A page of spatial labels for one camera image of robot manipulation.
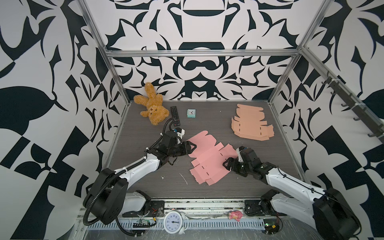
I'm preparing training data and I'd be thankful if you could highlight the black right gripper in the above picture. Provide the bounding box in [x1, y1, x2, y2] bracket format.
[221, 156, 253, 176]

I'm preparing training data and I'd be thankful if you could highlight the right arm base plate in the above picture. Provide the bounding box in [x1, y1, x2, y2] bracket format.
[244, 200, 287, 217]

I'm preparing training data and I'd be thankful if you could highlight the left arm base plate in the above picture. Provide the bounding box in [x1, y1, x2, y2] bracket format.
[122, 200, 165, 218]

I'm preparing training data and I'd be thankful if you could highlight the small teal alarm clock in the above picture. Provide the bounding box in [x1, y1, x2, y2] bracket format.
[187, 109, 196, 118]

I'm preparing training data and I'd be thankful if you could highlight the white round alarm clock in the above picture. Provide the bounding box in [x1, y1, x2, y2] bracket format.
[163, 210, 190, 235]

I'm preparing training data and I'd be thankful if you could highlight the flat orange cardboard box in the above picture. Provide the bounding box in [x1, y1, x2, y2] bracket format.
[231, 104, 275, 141]

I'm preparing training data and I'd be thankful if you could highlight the left green circuit board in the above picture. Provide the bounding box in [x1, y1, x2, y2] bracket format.
[133, 218, 157, 228]

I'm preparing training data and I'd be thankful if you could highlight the white slotted cable duct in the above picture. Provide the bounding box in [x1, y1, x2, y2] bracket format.
[88, 219, 265, 231]

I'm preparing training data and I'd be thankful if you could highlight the pink cardboard box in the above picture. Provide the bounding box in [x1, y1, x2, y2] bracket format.
[188, 131, 238, 186]

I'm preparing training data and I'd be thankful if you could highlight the right green circuit board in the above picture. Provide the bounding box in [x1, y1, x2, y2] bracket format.
[262, 217, 283, 236]

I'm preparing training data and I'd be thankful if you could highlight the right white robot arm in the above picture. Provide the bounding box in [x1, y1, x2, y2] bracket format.
[223, 147, 362, 240]

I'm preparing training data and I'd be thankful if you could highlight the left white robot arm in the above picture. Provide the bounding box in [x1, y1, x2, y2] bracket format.
[83, 128, 197, 226]

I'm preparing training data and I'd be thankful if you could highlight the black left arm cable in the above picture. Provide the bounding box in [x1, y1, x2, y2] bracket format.
[115, 216, 142, 237]

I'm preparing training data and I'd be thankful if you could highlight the black remote control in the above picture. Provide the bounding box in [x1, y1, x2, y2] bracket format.
[171, 106, 181, 127]

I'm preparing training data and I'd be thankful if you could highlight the green circuit board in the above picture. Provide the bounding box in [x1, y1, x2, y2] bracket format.
[262, 217, 283, 236]
[133, 218, 157, 228]

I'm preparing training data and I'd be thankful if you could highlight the small pink toy figure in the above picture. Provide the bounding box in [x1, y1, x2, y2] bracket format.
[229, 211, 243, 222]

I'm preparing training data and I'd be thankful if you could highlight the brown plush bunny toy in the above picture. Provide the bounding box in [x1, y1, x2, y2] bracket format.
[134, 82, 170, 126]

